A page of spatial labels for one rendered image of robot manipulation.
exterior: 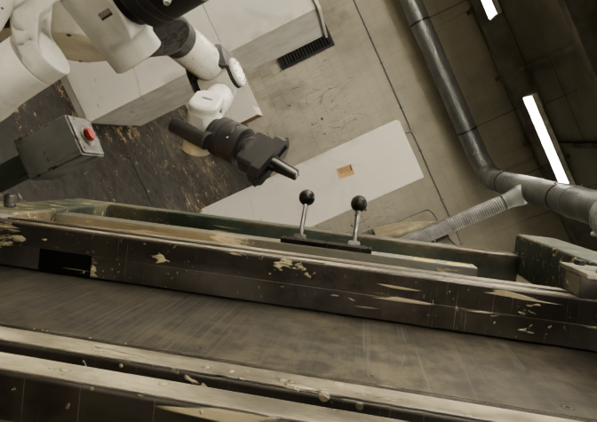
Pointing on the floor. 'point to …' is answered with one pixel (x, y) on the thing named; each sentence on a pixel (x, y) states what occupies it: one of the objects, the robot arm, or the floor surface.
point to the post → (11, 173)
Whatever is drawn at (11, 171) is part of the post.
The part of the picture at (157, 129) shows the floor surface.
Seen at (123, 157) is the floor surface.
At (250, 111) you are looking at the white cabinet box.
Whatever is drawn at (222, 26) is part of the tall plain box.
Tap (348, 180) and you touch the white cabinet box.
